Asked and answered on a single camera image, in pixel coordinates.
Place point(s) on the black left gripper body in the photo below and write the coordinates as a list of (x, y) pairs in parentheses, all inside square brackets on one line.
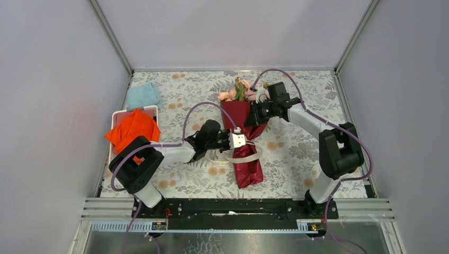
[(221, 142)]

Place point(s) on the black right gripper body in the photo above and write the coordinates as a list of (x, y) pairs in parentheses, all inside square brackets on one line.
[(262, 111)]

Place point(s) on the cream ribbon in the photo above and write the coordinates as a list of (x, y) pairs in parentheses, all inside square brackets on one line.
[(230, 160)]

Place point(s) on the dark red wrapping paper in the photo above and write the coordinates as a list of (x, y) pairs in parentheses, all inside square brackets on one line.
[(235, 114)]

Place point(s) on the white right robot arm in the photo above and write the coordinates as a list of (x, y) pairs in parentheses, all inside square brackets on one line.
[(339, 152)]

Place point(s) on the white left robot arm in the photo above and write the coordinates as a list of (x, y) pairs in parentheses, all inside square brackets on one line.
[(137, 163)]

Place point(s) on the floral patterned table mat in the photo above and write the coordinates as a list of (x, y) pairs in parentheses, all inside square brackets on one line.
[(290, 155)]

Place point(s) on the orange cloth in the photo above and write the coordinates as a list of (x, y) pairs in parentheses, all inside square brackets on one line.
[(133, 129)]

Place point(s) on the light blue cloth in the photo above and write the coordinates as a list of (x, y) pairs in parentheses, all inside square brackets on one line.
[(144, 95)]

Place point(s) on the white perforated plastic basket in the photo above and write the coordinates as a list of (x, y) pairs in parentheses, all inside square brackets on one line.
[(119, 115)]

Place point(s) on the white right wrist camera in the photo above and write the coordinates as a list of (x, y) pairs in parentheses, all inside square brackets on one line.
[(261, 93)]

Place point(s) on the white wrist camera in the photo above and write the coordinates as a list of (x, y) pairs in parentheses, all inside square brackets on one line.
[(261, 93), (236, 140)]

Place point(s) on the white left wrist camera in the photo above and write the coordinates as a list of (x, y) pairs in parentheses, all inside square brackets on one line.
[(236, 140)]

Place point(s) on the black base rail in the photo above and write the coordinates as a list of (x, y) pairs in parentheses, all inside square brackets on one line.
[(235, 214)]

